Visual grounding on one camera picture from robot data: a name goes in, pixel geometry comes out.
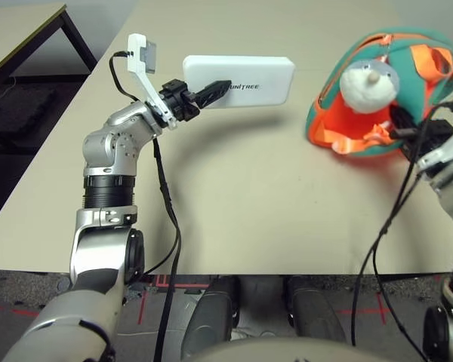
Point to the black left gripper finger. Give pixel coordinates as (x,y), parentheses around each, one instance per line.
(211,94)

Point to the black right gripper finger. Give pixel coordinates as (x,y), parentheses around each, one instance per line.
(397,118)
(404,116)

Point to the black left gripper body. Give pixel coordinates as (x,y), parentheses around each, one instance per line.
(179,100)

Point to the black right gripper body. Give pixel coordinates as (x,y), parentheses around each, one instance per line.
(439,132)

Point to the grey and white plush toy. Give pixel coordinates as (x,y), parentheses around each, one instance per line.
(362,90)

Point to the teal and orange backpack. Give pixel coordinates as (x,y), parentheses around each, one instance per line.
(347,128)

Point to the white Unitree pencil case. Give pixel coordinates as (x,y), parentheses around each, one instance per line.
(260,71)

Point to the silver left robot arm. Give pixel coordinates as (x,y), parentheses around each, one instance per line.
(109,147)

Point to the black floor mat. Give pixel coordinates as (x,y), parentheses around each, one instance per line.
(22,109)

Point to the dark grey right robot leg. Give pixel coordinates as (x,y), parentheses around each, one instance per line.
(313,309)

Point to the dark grey robot leg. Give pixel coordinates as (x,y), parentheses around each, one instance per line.
(313,309)
(211,313)

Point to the dark grey left robot leg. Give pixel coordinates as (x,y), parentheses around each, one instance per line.
(211,313)

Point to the grey robot torso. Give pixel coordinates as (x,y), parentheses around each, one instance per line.
(275,350)

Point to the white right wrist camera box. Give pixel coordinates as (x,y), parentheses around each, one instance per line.
(438,160)

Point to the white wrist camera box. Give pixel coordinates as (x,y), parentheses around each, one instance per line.
(136,56)
(438,160)

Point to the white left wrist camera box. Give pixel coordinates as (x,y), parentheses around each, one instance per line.
(136,56)

